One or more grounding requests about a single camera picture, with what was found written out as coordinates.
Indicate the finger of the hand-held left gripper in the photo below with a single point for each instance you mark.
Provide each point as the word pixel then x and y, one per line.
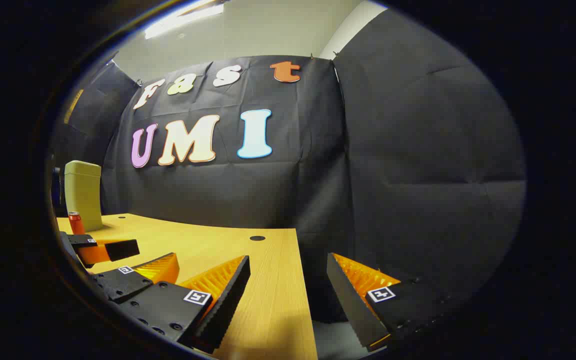
pixel 123 249
pixel 123 284

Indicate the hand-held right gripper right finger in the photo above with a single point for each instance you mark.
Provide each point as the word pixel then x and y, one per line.
pixel 350 305

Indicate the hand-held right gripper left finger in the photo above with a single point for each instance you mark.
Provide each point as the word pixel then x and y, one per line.
pixel 225 305

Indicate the red pop can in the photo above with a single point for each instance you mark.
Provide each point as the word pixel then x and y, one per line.
pixel 75 225

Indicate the green desktop garbage bin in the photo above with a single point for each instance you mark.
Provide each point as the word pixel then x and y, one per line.
pixel 84 195

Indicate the wooden desktop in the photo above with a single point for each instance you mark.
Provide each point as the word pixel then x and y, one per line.
pixel 268 280

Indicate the black desk grommet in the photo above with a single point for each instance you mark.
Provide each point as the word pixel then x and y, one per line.
pixel 257 238

